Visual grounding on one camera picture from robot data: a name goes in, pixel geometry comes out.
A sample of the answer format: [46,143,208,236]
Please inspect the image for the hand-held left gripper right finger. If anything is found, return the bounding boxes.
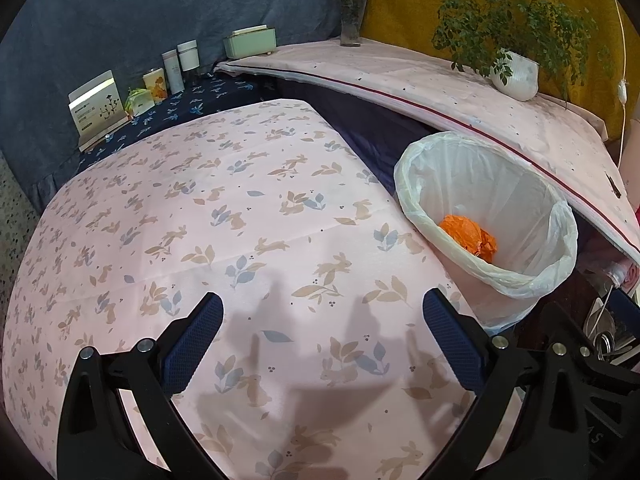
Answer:
[422,289,588,480]

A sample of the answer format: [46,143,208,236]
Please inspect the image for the pink speckled cloth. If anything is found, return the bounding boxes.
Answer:
[214,37,640,256]

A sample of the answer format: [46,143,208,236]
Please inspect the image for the pink rabbit print tablecloth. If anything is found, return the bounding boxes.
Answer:
[2,99,526,480]

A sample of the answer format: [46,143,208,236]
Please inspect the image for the yellow tin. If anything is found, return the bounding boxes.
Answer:
[142,67,168,106]

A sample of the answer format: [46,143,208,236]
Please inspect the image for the navy floral cloth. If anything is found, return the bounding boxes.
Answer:
[77,71,271,171]

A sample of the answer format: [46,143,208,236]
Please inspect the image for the green packet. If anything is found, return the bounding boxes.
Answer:
[125,87,155,117]

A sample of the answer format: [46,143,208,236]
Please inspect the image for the green leafy plant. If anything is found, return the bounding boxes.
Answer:
[395,0,613,101]

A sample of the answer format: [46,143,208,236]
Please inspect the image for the white cable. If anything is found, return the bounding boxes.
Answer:
[614,0,632,171]

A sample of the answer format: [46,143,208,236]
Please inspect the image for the trash bin with white liner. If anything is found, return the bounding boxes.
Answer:
[394,131,578,333]

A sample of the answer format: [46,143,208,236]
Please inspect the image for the white plant pot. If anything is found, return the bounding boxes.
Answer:
[490,49,541,102]

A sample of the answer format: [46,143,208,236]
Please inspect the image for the orange plastic bag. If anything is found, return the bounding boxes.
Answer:
[440,214,498,263]

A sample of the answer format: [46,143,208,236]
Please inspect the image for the glass vase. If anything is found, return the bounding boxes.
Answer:
[340,0,365,48]

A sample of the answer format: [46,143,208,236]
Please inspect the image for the dark purple cloth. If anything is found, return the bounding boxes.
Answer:
[260,77,441,201]

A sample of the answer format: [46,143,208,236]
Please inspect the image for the metal rings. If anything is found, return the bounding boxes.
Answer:
[592,327,623,361]

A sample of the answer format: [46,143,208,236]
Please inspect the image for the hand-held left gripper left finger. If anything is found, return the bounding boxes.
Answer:
[57,292,224,480]

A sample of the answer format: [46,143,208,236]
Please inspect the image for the yellow cloth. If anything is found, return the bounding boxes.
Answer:
[360,0,640,141]

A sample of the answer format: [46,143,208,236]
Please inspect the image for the green tissue box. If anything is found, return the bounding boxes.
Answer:
[222,25,278,60]

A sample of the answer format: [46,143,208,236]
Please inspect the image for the white bottle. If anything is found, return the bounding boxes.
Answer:
[161,50,185,95]

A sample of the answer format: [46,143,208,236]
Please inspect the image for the white box with flower print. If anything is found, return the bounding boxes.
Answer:
[67,70,132,152]

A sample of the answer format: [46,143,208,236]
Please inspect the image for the blue grey cloth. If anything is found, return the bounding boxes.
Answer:
[0,0,371,211]

